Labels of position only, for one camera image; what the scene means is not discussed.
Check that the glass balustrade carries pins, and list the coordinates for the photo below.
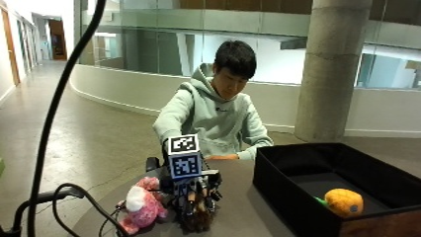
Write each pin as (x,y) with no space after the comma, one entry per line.
(245,39)

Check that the white cube with black markers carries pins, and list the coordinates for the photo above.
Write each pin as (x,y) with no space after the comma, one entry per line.
(185,161)

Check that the brown furry plush toy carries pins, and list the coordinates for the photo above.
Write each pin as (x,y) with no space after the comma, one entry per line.
(197,221)

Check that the pink and white plush toy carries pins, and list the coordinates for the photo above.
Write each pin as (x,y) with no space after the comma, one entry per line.
(144,205)

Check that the brown wooden door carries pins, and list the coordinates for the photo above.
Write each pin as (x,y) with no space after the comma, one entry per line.
(57,39)

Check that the black fabric storage box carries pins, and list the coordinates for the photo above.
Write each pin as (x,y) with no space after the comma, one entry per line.
(289,184)

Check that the the person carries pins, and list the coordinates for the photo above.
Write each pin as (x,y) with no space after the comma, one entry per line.
(210,115)

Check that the grey concrete pillar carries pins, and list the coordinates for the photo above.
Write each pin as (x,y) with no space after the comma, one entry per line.
(333,69)

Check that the orange plush fruit toy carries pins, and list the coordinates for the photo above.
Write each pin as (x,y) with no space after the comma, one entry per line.
(343,202)

